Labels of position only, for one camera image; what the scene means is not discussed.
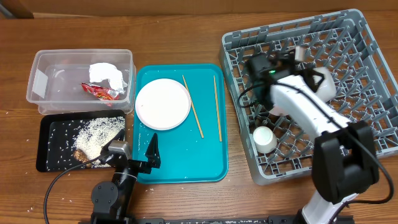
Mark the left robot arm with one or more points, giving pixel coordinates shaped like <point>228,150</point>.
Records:
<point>111,198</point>

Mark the wooden chopstick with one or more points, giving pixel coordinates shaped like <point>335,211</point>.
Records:
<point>217,109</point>
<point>193,108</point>

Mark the black tray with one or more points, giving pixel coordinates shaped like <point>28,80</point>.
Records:
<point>58,134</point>

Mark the pink bowl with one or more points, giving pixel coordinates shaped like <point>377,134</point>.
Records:
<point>277,111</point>

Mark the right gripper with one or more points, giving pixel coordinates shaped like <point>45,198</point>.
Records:
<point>258,66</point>

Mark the white tissue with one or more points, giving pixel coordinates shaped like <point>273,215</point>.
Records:
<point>99,72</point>

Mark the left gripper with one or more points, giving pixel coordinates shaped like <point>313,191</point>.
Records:
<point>152,154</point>

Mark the grey dishwasher rack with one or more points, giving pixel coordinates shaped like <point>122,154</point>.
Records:
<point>340,41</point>

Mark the grey-white bowl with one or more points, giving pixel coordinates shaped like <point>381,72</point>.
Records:
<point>326,88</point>

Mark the teal plastic tray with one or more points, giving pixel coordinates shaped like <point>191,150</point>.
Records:
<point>185,156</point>

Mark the red snack wrapper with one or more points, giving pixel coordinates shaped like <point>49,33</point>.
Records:
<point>100,92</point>

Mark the cream plastic cup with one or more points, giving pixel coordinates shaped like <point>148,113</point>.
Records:
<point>264,139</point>

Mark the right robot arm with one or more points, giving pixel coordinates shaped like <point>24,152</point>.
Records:
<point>344,162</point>

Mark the pink round plate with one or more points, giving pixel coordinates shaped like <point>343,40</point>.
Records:
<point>163,104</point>

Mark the clear plastic bin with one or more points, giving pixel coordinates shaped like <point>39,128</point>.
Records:
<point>56,77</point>

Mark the brown food scrap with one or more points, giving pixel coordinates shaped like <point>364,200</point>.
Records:
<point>80,156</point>

